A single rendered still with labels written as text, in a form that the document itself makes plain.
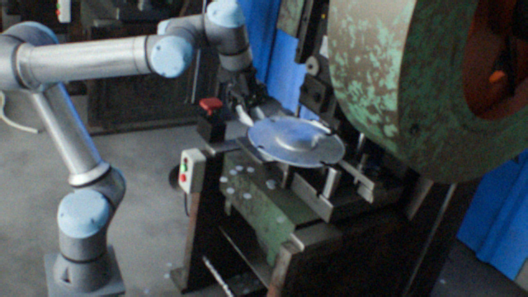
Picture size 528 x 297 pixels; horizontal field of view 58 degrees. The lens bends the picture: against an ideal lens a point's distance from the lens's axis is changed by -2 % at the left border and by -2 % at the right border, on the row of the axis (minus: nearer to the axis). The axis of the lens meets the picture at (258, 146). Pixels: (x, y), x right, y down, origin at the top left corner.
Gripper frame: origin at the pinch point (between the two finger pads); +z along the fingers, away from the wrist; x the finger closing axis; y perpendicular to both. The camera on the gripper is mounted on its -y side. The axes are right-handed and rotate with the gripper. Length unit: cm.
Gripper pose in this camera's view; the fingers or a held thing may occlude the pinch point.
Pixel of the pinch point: (248, 121)
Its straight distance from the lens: 129.9
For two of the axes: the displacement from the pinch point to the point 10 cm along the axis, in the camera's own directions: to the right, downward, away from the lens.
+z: 1.8, 7.1, 6.8
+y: 5.9, 4.8, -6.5
